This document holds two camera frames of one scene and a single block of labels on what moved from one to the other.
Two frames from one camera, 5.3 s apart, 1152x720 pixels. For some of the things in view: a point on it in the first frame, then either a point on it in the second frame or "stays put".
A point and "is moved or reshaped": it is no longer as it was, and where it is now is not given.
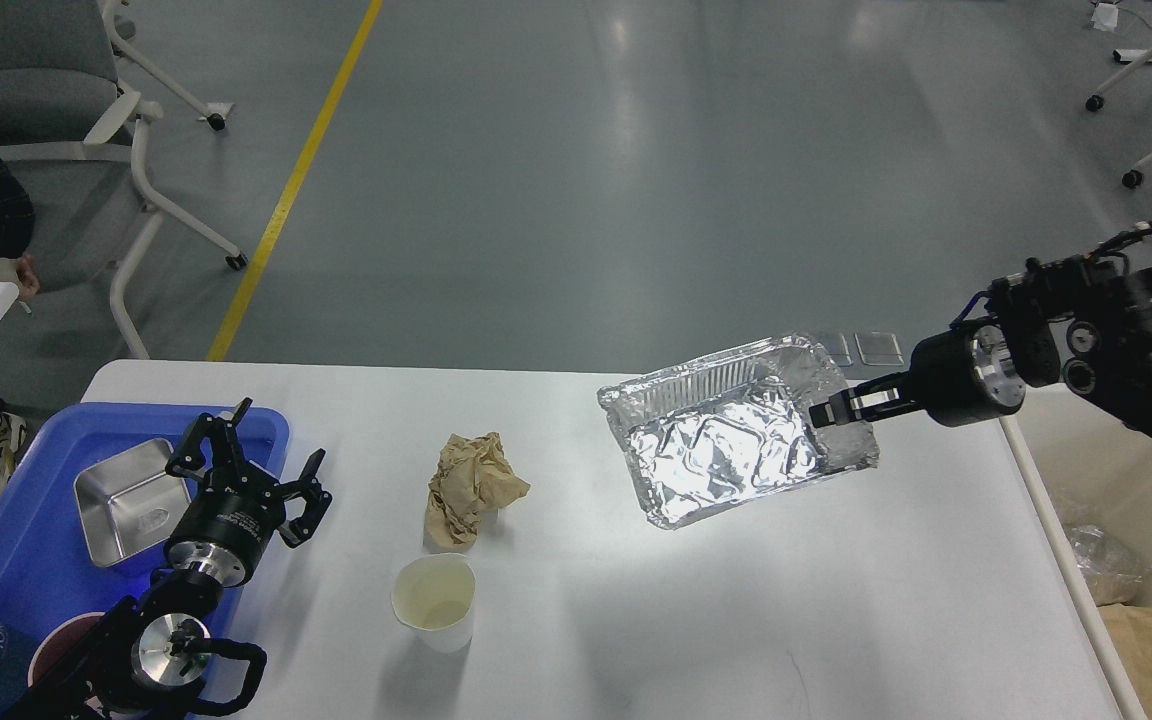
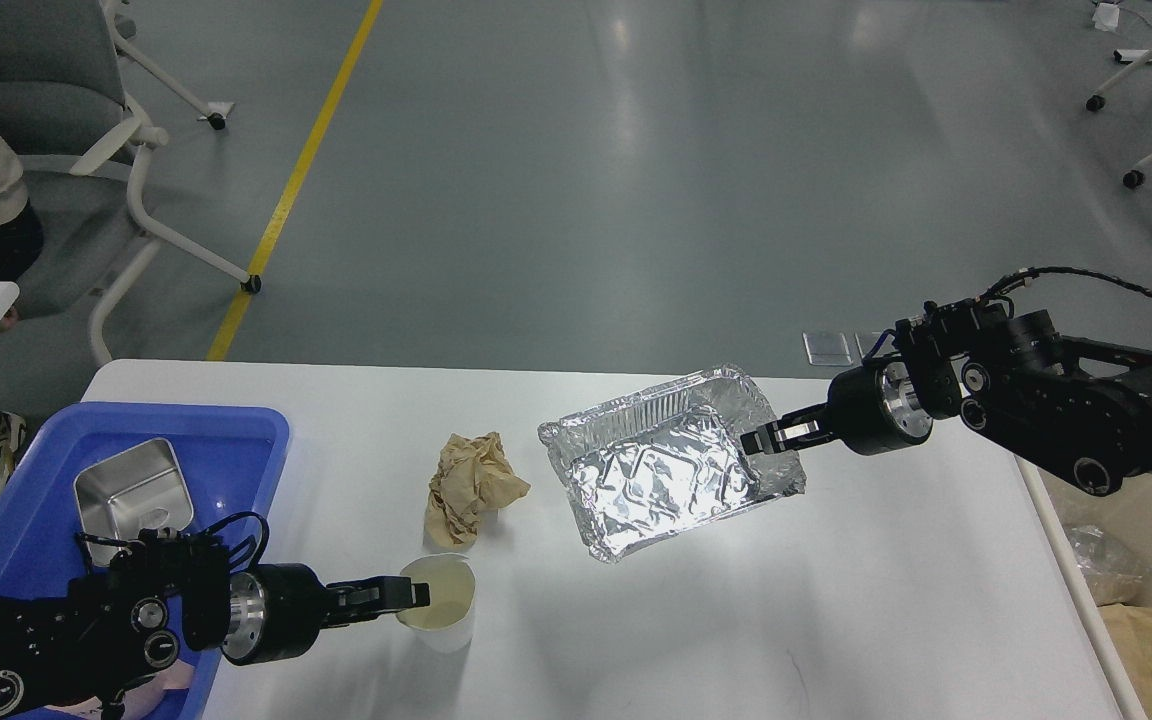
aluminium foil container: [733, 430] is moved or reshaped
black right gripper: [966, 373] → [869, 410]
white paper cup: [433, 595] stays put
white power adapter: [1106, 17] stays put
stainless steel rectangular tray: [126, 499] stays put
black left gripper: [227, 527] → [276, 608]
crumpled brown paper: [473, 476] stays put
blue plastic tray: [31, 561] stays put
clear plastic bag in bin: [1112, 573] stays put
